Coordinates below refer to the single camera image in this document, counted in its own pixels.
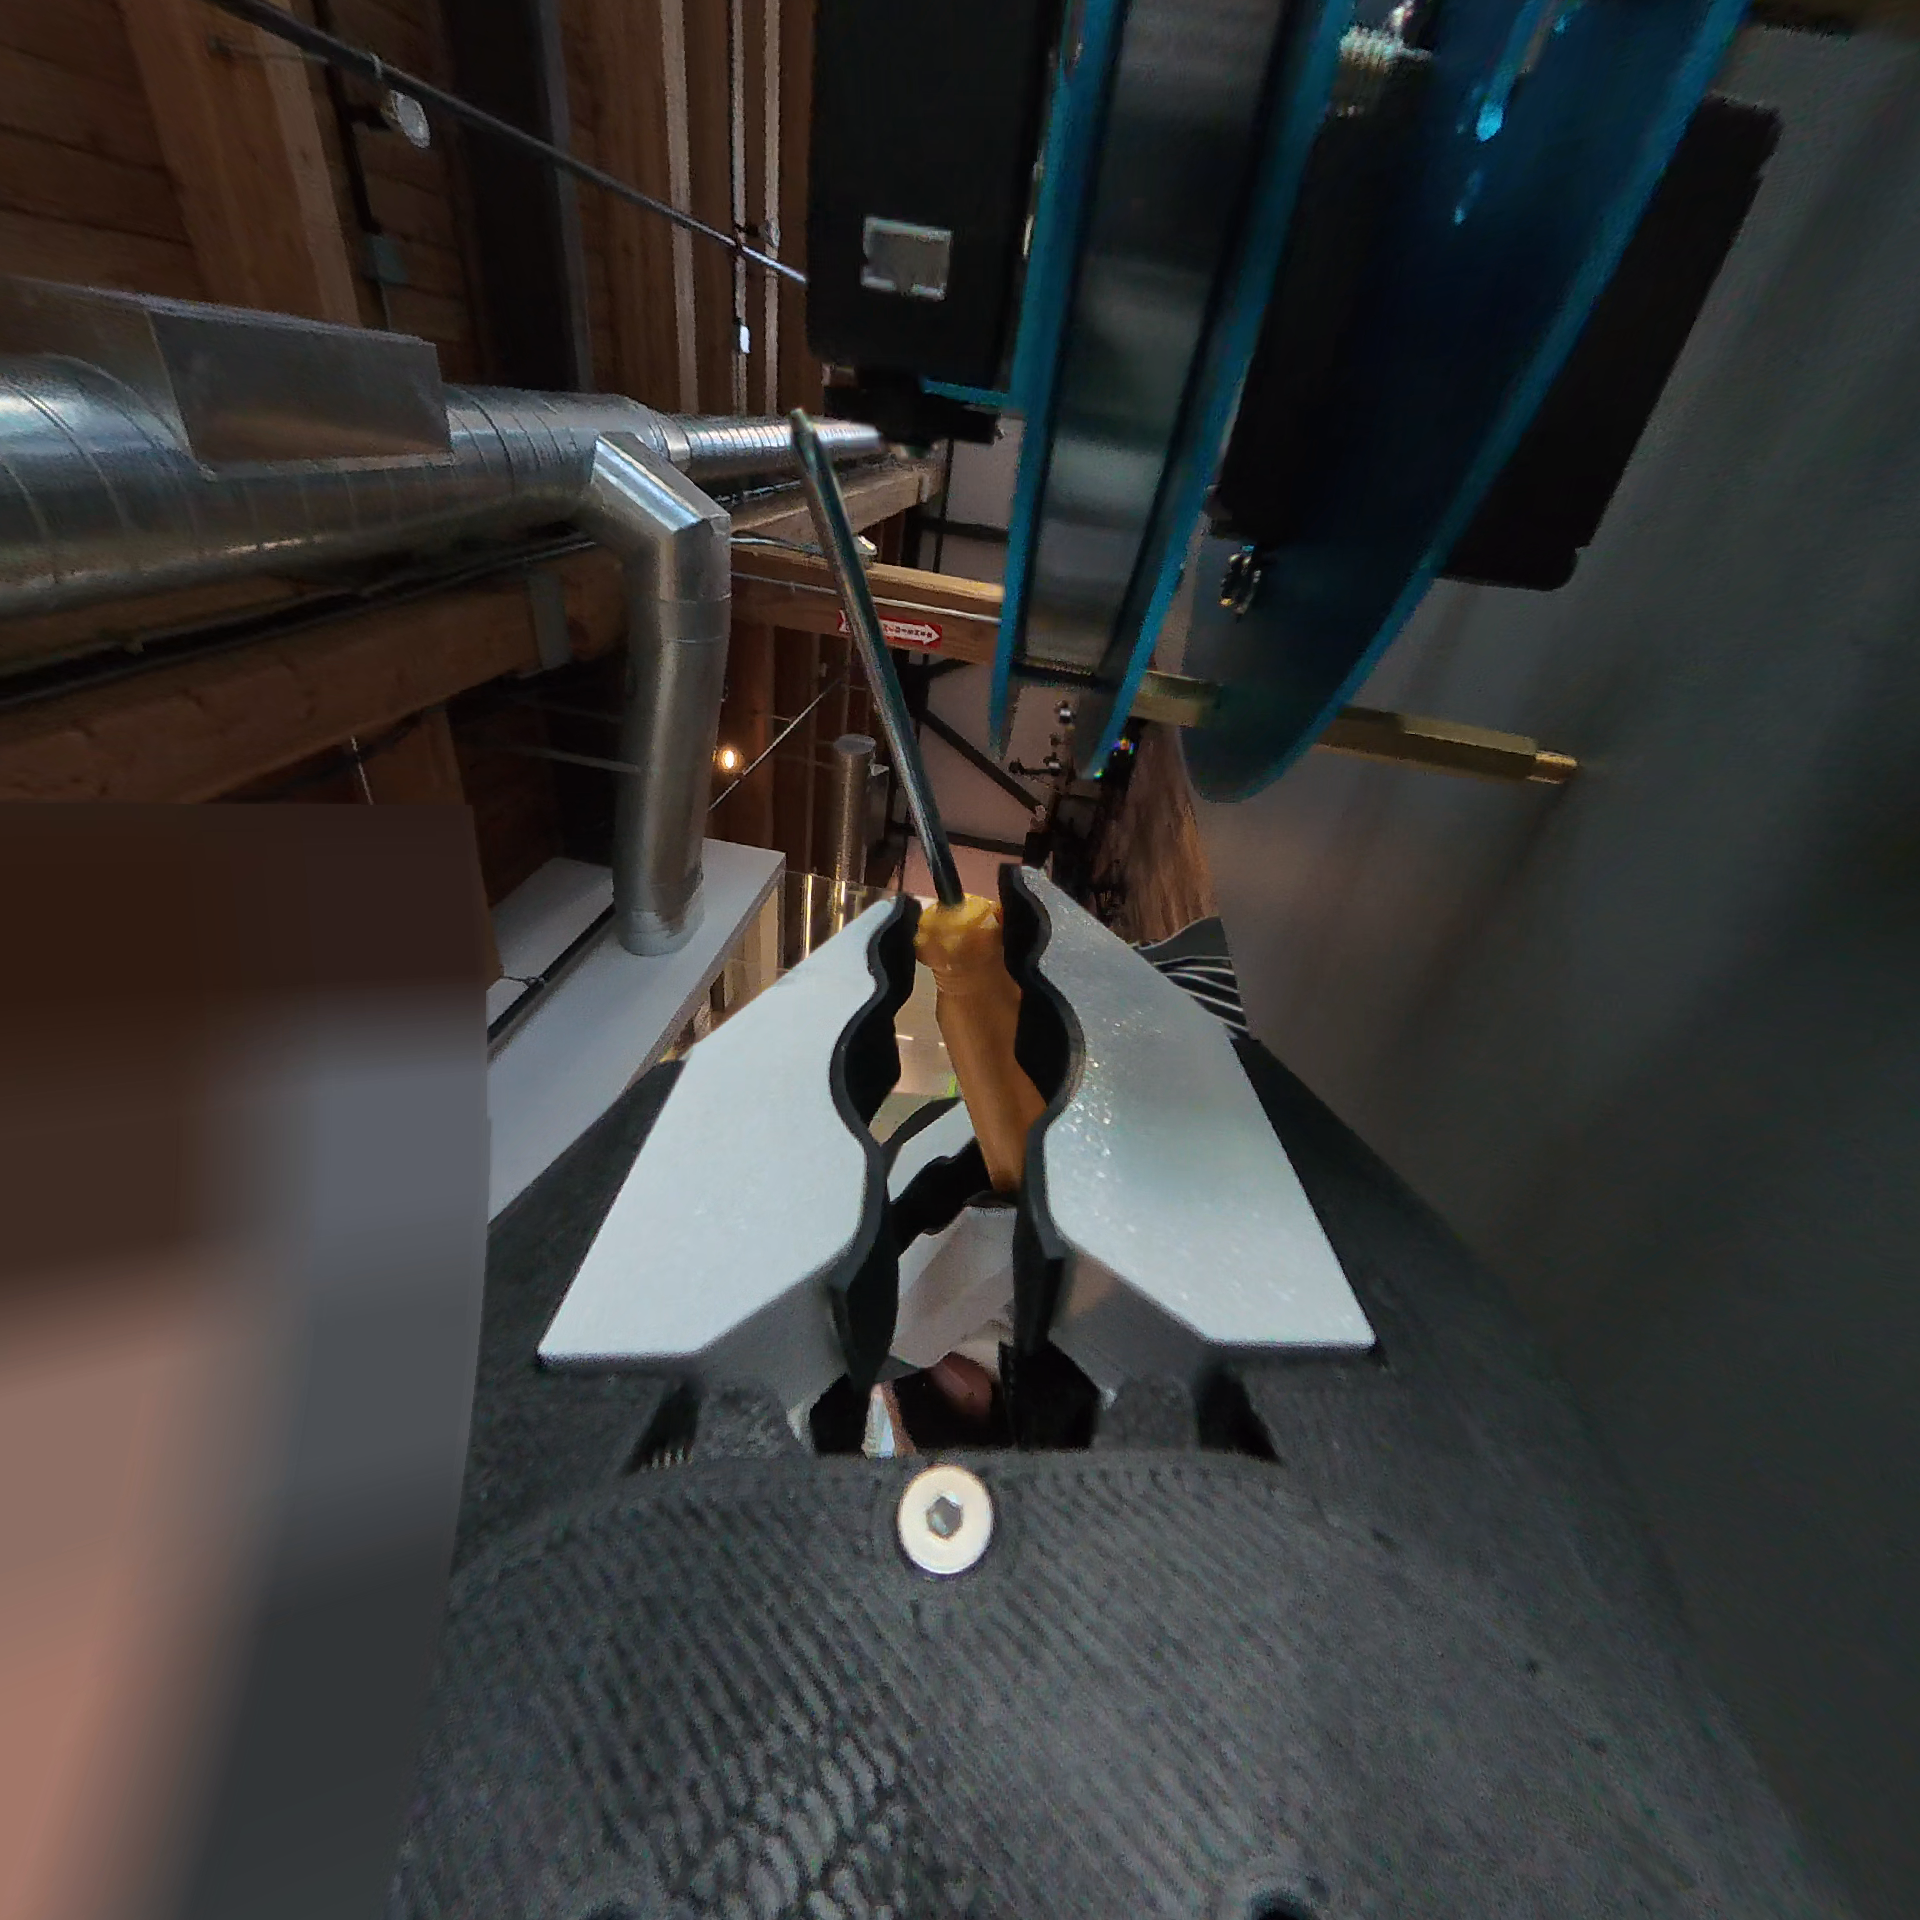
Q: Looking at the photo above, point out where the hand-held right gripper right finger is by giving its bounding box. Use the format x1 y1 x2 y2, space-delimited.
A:
999 864 1377 1354

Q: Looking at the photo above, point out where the blue toy robot arm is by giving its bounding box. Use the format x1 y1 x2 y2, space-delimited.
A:
804 0 1787 805

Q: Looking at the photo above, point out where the wooden ceiling beam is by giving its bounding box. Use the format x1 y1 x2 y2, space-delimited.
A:
0 556 634 805

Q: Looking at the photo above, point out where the silver ventilation duct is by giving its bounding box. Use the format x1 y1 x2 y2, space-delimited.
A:
0 274 887 961

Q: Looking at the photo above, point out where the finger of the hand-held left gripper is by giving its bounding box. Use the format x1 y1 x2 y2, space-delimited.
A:
884 1106 991 1254

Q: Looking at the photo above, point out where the upright metal cylinder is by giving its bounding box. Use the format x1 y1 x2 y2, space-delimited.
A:
830 732 879 886

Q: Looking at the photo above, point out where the brass standoff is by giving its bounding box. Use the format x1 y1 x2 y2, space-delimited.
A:
1132 669 1580 788

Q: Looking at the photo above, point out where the steel ceiling rod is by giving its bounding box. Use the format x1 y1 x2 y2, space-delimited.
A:
223 0 812 287

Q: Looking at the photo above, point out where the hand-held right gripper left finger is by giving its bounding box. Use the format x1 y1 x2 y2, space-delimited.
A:
535 896 923 1383

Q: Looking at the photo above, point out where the person's left hand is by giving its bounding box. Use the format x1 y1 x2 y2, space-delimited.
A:
901 1346 1003 1424

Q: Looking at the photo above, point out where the yellow handled screwdriver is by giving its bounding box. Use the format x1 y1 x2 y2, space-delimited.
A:
791 406 1057 1197

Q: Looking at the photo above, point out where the striped cloth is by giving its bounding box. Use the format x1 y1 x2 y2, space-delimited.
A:
1122 914 1251 1040

